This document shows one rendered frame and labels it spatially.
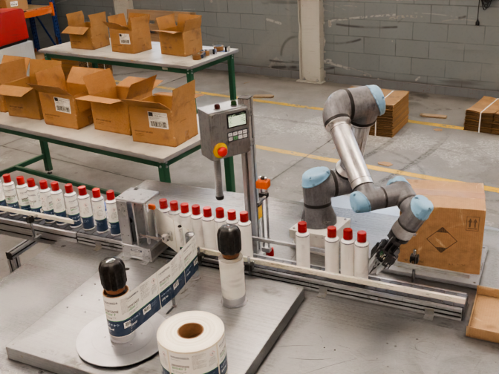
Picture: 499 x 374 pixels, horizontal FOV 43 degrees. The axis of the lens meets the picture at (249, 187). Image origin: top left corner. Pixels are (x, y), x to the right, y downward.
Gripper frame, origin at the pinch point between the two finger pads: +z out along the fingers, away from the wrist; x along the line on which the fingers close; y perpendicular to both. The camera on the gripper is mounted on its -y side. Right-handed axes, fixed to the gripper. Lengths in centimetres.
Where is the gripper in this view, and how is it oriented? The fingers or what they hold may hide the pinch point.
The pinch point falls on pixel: (372, 268)
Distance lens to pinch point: 236.7
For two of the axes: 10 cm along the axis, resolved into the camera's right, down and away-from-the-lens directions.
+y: -4.3, 3.9, -8.1
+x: 8.1, 5.6, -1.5
